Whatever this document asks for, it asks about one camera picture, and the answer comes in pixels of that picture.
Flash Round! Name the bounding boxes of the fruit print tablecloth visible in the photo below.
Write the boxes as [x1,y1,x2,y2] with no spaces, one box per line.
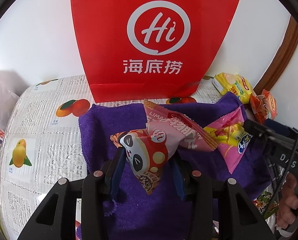
[0,74,222,240]

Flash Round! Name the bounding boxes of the pink strawberry snack packet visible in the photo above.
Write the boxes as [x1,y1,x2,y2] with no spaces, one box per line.
[143,100,218,153]

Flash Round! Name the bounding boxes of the yellow potato chips bag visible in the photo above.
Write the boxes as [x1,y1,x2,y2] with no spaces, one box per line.
[212,73,254,105]

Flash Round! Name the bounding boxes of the pink yellow chips bag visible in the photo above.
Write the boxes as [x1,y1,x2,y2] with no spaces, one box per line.
[204,107,252,174]

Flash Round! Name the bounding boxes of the person right hand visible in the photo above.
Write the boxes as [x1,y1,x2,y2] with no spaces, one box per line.
[277,172,298,229]

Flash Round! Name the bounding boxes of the red orange chips bag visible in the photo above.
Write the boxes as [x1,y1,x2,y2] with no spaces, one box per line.
[250,89,277,125]

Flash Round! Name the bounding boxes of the brown wooden door frame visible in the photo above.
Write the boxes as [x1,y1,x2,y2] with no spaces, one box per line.
[254,16,298,94]

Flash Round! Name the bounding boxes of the red paper shopping bag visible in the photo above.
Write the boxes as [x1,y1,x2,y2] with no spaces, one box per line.
[70,0,239,102]

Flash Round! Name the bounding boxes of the panda red snack packet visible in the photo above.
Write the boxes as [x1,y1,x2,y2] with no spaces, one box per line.
[110,129,169,195]

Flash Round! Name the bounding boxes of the green rice cracker bag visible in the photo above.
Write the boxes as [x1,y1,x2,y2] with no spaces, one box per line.
[253,191,278,219]

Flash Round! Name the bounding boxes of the purple towel tray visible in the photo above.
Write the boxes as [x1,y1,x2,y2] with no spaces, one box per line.
[79,94,271,239]

